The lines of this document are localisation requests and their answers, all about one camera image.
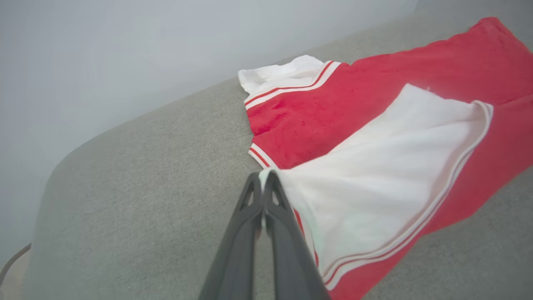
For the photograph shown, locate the red and white jersey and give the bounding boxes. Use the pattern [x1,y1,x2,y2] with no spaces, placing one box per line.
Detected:
[238,16,533,300]

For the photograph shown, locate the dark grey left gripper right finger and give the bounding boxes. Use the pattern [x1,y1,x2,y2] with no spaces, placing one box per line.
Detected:
[262,170,332,300]

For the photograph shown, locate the grey fabric sofa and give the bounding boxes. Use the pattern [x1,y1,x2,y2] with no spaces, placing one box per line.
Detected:
[22,0,533,300]

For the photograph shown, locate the beige laundry basket brown rim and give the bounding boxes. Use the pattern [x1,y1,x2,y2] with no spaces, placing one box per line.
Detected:
[0,242,32,289]

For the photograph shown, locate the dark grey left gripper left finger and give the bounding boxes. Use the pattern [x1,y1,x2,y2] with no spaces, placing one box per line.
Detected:
[199,172,264,300]

